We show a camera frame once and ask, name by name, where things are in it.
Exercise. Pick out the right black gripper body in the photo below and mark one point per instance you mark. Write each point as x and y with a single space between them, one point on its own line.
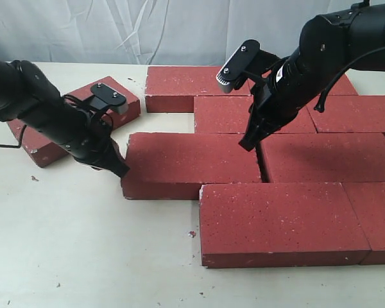
289 87

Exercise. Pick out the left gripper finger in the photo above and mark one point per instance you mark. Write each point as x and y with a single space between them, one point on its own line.
115 163

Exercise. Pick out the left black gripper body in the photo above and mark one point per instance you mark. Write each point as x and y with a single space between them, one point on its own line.
77 126

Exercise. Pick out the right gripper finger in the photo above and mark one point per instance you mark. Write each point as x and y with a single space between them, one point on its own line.
251 138

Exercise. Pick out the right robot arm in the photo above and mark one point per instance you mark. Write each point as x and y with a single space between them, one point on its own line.
329 45

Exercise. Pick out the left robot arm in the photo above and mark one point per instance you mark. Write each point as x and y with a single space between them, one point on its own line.
24 86

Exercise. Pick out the front large red brick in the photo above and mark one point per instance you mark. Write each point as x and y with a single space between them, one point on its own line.
279 225

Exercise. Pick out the white backdrop cloth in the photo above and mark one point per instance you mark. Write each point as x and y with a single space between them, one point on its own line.
151 32

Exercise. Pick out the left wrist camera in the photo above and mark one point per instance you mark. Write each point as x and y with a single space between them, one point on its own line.
106 98

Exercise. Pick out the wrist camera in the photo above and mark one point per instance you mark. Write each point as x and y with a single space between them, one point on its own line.
248 62
106 98

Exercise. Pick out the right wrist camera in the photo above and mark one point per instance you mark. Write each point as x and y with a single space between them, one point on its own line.
248 62

